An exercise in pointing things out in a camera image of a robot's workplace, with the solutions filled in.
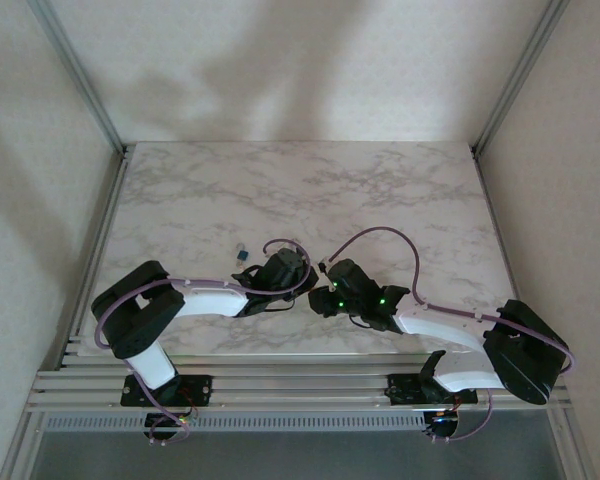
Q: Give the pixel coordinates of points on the aluminium frame post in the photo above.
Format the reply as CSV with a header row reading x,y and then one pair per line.
x,y
522,70
80,75

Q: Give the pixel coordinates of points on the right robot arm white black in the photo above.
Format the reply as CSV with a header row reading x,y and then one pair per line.
x,y
430,322

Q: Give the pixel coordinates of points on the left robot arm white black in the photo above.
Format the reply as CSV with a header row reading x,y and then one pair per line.
x,y
210,300

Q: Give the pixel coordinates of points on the aluminium front mounting rails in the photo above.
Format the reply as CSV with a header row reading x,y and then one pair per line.
x,y
300,382

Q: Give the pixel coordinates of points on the aluminium side rail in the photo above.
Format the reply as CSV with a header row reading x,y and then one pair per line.
x,y
97,250

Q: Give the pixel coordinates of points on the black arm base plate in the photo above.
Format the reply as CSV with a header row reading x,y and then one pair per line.
x,y
400,390
200,390

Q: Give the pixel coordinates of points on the small blue padlock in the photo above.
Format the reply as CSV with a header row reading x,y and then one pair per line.
x,y
241,256

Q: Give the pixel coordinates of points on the small controller board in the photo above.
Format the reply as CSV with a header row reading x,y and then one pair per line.
x,y
180,419
442,420

